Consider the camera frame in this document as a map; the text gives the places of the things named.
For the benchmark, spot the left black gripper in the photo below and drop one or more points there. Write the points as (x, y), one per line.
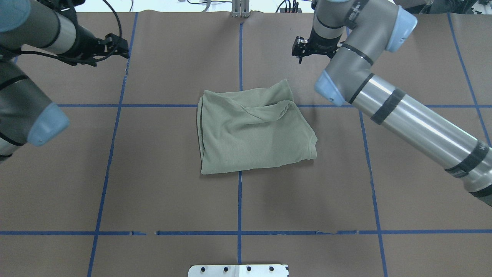
(85, 41)

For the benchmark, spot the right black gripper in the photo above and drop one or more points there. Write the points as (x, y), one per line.
(318, 43)

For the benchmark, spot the light green long-sleeve shirt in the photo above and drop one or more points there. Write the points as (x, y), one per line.
(252, 129)

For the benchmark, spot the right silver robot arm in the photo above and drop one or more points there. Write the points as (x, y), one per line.
(354, 34)

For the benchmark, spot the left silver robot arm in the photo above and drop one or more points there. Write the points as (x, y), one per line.
(48, 29)

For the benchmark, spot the blue tape line crosswise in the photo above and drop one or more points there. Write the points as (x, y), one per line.
(347, 232)

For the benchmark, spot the aluminium frame post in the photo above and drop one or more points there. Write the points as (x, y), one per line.
(240, 8)

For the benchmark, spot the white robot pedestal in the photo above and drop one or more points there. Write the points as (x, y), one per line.
(239, 270)

